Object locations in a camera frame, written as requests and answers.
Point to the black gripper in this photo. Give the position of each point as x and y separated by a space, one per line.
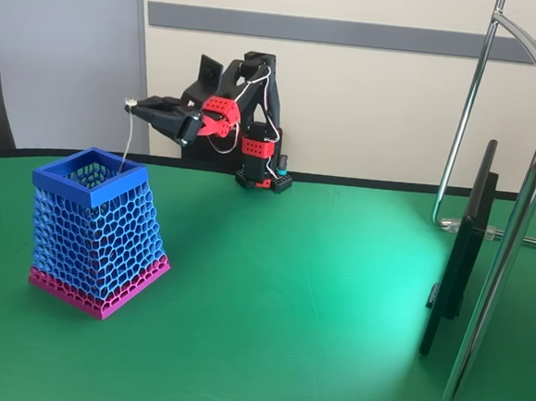
171 119

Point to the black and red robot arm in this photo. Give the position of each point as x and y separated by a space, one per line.
253 150

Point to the blue and pink lattice basket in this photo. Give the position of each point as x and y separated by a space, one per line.
64 187

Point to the black plastic tool case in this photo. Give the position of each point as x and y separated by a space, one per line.
193 153

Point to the green cloth with black rim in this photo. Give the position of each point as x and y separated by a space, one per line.
282 373

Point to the black monitor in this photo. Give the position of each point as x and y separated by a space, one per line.
459 271

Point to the chrome tube stand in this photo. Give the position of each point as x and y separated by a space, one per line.
499 274

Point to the small wrist camera board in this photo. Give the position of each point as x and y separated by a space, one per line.
210 71

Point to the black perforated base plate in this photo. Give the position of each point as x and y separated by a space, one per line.
281 184

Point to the grey wall guard rail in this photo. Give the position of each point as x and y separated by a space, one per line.
355 32

